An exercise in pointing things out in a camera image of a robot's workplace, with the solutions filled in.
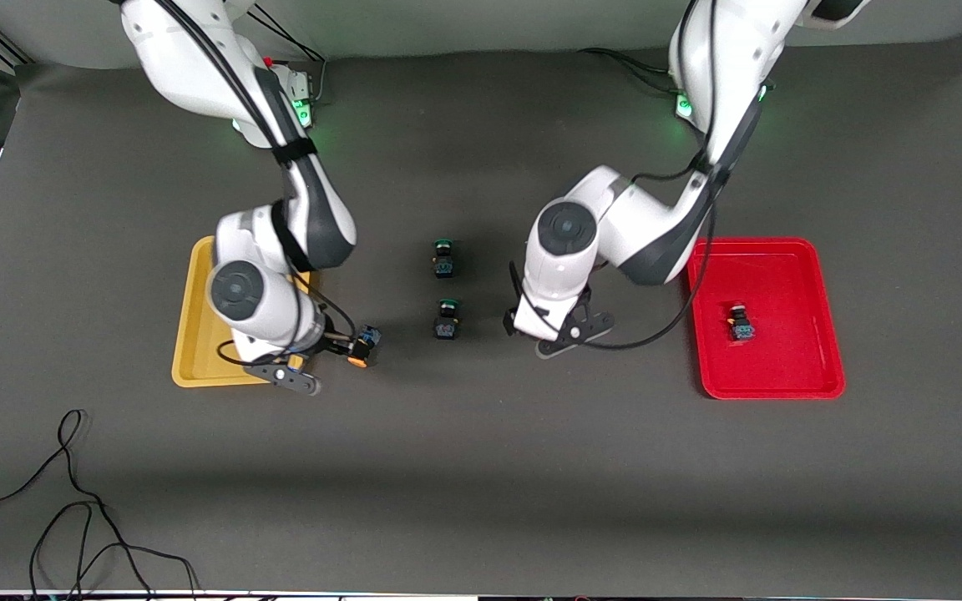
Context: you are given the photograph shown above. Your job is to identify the yellow push button switch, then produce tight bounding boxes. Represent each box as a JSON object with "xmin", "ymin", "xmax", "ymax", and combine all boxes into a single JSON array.
[{"xmin": 346, "ymin": 326, "xmax": 383, "ymax": 370}]

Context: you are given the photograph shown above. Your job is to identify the yellow plastic tray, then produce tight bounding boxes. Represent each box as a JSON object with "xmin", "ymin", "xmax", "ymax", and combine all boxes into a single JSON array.
[{"xmin": 171, "ymin": 236, "xmax": 315, "ymax": 388}]

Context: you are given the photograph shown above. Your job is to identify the dark grey table mat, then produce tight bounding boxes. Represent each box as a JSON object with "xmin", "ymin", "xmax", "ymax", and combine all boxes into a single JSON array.
[{"xmin": 0, "ymin": 33, "xmax": 962, "ymax": 598}]

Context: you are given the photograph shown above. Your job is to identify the red plastic tray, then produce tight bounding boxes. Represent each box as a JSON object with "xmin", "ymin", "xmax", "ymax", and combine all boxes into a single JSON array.
[{"xmin": 685, "ymin": 237, "xmax": 847, "ymax": 401}]

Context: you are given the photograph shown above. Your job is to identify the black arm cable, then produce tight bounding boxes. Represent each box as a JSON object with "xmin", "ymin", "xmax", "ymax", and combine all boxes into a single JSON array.
[
  {"xmin": 508, "ymin": 0, "xmax": 720, "ymax": 351},
  {"xmin": 151, "ymin": 0, "xmax": 358, "ymax": 368}
]

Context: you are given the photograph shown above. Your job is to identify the black loose table cable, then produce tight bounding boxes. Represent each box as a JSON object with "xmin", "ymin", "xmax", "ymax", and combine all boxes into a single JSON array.
[{"xmin": 0, "ymin": 409, "xmax": 200, "ymax": 601}]

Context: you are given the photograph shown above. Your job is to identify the black base cables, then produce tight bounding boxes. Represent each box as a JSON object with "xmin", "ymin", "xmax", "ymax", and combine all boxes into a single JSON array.
[
  {"xmin": 577, "ymin": 48, "xmax": 691, "ymax": 93},
  {"xmin": 247, "ymin": 7, "xmax": 327, "ymax": 105}
]

